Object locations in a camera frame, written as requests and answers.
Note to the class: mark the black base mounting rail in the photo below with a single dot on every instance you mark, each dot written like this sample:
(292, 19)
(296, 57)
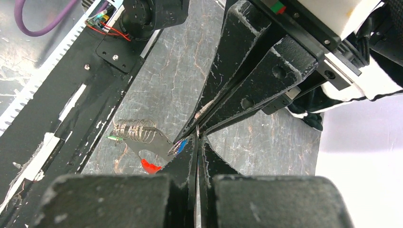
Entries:
(53, 126)

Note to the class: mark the key with blue tag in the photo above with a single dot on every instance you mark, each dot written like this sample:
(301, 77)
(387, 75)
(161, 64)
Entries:
(177, 147)

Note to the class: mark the black white checkered cloth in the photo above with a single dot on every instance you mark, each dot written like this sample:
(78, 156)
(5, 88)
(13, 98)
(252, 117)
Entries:
(381, 78)

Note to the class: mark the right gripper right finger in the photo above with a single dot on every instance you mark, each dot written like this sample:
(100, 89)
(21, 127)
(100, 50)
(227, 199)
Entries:
(231, 200)

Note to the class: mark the key with green tag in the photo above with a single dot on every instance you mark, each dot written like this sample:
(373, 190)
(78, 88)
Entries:
(115, 138)

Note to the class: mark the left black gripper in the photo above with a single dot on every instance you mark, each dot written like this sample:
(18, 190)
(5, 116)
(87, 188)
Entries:
(248, 71)

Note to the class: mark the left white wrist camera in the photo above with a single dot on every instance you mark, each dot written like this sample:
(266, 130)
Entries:
(341, 16)

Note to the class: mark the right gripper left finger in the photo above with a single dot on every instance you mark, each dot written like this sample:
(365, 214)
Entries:
(166, 199)

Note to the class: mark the metal key holder red handle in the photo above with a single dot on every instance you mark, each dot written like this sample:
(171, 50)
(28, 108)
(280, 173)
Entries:
(142, 134)

